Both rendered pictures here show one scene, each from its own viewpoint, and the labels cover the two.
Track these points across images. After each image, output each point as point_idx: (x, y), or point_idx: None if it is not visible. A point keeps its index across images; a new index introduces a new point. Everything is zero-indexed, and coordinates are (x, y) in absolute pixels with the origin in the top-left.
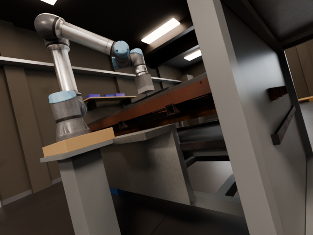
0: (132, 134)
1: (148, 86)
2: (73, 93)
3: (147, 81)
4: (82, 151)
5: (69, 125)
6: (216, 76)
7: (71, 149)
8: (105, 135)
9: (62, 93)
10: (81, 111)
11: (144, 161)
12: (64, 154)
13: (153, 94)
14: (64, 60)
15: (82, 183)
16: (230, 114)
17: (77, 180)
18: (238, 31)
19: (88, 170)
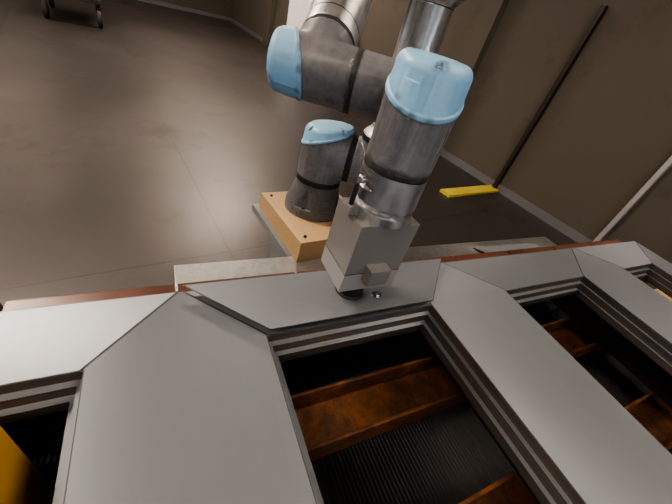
0: (244, 272)
1: (330, 256)
2: (317, 137)
3: (335, 239)
4: (262, 223)
5: (292, 183)
6: None
7: (261, 209)
8: (289, 241)
9: (306, 126)
10: (351, 179)
11: None
12: (253, 205)
13: (306, 289)
14: (403, 37)
15: (272, 255)
16: None
17: (270, 246)
18: None
19: (279, 253)
